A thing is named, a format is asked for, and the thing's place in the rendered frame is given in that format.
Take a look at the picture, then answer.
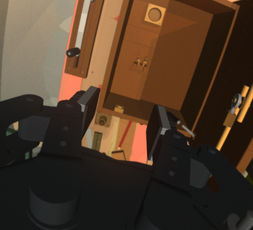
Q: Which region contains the brown teak box lid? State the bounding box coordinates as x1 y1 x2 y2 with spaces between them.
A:
181 0 253 177

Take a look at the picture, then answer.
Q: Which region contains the brown wooden handle board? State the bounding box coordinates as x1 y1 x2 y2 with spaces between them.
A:
64 0 109 79

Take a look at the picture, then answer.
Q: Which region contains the brass spring clip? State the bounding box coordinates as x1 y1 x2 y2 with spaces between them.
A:
133 54 149 70

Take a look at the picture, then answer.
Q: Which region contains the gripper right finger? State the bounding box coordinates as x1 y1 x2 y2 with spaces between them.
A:
146 104 253 201

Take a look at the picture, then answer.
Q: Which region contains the red pencil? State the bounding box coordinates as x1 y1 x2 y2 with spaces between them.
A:
118 120 133 149

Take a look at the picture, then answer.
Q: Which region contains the silver and brass lid latch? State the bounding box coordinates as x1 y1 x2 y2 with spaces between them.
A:
223 93 243 127

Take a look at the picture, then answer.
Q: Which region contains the silver winch handle black knob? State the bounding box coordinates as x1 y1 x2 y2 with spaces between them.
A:
66 0 97 58

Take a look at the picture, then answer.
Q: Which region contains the dark olive small box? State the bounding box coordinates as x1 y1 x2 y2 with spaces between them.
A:
93 132 103 152

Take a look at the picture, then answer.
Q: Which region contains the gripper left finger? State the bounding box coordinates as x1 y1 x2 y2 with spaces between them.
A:
0 86 101 168

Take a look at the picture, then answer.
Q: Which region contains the brass square socket plate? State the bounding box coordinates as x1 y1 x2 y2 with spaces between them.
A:
95 113 112 129

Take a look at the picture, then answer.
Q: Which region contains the brown teak box body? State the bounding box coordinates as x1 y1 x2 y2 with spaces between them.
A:
96 0 241 134

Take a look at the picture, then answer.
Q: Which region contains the silver pin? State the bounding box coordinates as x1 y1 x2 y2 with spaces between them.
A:
176 120 196 138

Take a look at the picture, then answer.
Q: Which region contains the tan square socket plate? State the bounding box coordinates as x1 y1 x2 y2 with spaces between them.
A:
144 3 167 26

